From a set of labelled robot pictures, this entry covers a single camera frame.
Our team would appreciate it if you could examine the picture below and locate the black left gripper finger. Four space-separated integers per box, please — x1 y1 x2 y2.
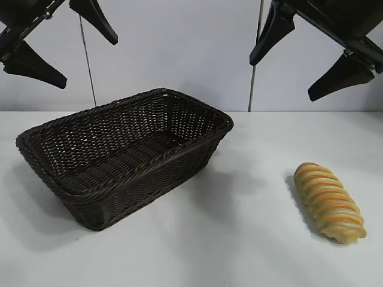
69 0 119 45
2 40 68 90

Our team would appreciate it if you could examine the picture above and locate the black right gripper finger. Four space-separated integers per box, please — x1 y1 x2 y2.
250 2 297 66
308 55 376 102

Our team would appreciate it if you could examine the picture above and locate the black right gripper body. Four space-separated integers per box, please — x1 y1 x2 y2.
276 0 383 74

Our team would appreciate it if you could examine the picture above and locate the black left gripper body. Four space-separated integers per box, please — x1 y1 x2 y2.
0 0 65 65

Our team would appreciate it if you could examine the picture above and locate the long striped bread loaf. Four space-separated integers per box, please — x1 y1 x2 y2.
293 162 367 242

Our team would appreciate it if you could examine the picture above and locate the dark brown woven basket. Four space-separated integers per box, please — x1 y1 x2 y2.
15 87 235 231

